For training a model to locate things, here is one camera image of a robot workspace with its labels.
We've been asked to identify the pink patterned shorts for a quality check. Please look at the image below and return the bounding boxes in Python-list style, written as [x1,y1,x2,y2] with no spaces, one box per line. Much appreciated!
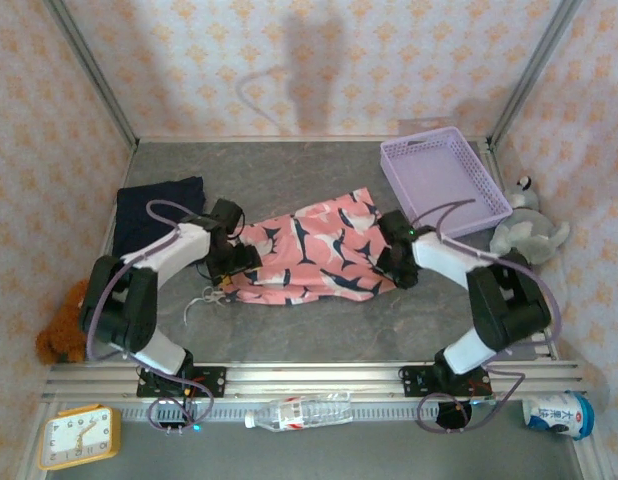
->
[182,187,398,326]

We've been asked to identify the navy blue garment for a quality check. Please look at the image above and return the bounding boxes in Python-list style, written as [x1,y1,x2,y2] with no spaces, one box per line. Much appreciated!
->
[111,175,208,259]

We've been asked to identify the black controller box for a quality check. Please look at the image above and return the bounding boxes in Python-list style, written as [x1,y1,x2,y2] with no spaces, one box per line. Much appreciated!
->
[436,399,474,431]
[156,399,200,432]

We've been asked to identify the aluminium frame post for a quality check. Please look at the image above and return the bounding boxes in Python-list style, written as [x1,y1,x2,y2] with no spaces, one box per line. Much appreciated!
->
[43,0,140,151]
[488,0,585,146]

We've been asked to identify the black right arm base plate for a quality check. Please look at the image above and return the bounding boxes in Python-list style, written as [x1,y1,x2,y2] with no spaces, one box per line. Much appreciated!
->
[398,364,493,400]

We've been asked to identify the grey plush toy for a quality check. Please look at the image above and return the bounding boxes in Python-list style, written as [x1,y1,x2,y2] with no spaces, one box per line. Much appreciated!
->
[490,174,573,266]

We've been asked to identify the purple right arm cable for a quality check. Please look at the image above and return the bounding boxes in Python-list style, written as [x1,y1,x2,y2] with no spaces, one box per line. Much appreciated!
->
[413,198,563,434]

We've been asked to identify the lilac plastic basket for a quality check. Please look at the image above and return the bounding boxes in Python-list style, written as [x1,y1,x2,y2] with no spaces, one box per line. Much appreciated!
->
[379,125,515,240]

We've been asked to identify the white blue yogurt cup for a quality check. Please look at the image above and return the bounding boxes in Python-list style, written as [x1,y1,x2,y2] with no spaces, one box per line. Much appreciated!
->
[521,390,596,441]

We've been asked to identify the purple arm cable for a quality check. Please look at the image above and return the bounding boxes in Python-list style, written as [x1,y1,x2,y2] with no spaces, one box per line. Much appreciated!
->
[85,199,215,434]
[413,198,563,434]

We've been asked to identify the yellow alarm clock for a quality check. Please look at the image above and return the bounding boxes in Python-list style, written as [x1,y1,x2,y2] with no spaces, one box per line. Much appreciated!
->
[37,405,123,471]

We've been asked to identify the clear plastic water bottle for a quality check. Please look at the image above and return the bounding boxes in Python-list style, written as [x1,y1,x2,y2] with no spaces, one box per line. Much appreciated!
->
[244,391,354,434]

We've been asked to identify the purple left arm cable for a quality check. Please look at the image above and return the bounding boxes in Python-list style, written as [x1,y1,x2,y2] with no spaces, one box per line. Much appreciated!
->
[85,199,215,434]

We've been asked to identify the grey slotted cable duct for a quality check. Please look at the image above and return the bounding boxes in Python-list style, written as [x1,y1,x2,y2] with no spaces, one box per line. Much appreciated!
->
[121,403,528,422]

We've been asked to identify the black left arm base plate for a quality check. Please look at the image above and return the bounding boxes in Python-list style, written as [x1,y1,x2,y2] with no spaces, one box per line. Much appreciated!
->
[136,366,227,400]

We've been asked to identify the aluminium side rail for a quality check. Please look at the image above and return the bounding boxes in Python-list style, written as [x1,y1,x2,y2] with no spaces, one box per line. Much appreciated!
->
[476,139,560,361]
[95,142,140,281]

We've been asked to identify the wide aluminium mounting rail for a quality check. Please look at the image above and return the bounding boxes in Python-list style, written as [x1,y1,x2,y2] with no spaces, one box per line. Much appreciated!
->
[41,360,588,401]

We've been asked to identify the brown plush toy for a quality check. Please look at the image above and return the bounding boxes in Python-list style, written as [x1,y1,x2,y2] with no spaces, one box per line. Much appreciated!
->
[36,279,93,365]

